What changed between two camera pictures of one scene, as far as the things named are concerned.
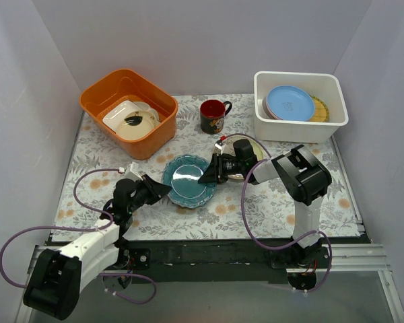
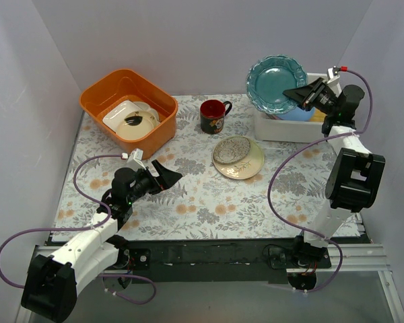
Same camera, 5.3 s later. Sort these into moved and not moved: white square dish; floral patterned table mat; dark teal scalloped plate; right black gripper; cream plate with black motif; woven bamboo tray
Moved: dark teal scalloped plate; right black gripper
Not moved: white square dish; woven bamboo tray; floral patterned table mat; cream plate with black motif
